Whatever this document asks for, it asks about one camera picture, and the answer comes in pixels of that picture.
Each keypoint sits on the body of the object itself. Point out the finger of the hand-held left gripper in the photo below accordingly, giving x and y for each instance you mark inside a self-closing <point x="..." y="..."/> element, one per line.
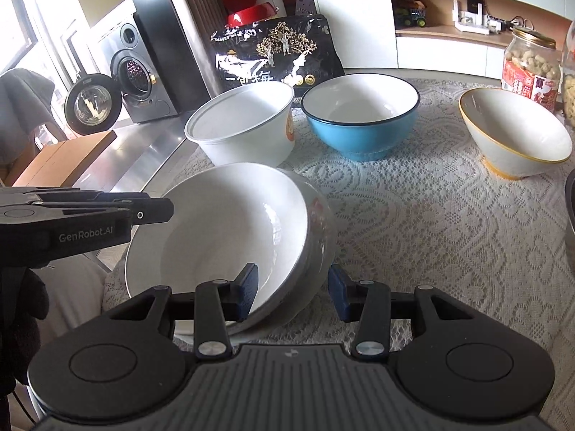
<point x="152" y="213"/>
<point x="128" y="197"/>

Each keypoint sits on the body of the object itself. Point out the white router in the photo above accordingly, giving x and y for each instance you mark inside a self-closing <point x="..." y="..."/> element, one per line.
<point x="471" y="20"/>

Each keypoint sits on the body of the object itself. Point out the black printed snack bag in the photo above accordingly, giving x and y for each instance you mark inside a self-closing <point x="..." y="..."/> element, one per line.
<point x="278" y="49"/>

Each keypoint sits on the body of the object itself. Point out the grey cloth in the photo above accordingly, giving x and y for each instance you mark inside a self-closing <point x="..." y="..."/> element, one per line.
<point x="22" y="107"/>

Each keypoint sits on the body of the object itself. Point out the brown cardboard box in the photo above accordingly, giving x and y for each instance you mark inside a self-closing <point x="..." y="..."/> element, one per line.
<point x="63" y="157"/>

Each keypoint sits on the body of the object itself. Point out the ghost shaped decoration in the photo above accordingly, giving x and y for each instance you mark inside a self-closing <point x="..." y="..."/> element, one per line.
<point x="304" y="3"/>

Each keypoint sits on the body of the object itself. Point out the peanut jar with red label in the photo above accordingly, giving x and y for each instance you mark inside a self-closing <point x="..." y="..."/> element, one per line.
<point x="530" y="67"/>

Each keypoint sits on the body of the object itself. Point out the round washing machine door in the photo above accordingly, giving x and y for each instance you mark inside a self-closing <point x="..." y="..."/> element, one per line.
<point x="92" y="105"/>

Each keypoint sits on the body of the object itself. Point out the white bowl with yellow rim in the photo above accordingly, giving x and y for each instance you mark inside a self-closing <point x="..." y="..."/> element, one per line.
<point x="507" y="121"/>

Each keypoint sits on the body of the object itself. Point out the person's left hand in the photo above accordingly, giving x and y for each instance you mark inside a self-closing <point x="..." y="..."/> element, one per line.
<point x="33" y="318"/>

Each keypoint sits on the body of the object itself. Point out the blue bowl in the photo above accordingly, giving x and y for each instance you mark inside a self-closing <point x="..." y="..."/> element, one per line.
<point x="359" y="130"/>

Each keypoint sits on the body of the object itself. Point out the silver washing machine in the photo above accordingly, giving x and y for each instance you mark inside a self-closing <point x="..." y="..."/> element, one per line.
<point x="148" y="98"/>

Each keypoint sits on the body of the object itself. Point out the clear jar of shelled peanuts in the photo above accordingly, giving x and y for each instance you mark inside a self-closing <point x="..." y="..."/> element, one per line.
<point x="569" y="85"/>

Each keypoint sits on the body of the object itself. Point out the white lace tablecloth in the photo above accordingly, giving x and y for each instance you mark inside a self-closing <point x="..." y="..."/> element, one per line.
<point x="426" y="233"/>

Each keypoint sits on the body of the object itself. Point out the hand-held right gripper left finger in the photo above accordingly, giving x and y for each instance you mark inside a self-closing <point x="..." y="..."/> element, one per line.
<point x="248" y="289"/>

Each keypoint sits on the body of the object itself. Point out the white shallow plate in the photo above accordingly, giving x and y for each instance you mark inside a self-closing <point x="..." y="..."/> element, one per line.
<point x="224" y="233"/>

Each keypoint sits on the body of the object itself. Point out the toy truck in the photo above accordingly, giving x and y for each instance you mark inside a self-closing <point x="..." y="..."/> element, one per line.
<point x="409" y="11"/>

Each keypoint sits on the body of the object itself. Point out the white plastic bowl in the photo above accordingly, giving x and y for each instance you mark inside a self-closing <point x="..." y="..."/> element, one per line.
<point x="242" y="116"/>

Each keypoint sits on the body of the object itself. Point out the ribbed radiator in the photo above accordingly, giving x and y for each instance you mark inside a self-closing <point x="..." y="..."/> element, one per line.
<point x="197" y="13"/>

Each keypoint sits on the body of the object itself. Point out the white wall cabinet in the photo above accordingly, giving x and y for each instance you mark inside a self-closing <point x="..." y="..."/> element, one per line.
<point x="431" y="54"/>

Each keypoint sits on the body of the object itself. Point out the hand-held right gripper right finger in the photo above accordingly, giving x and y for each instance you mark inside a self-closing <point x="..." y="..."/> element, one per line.
<point x="338" y="294"/>

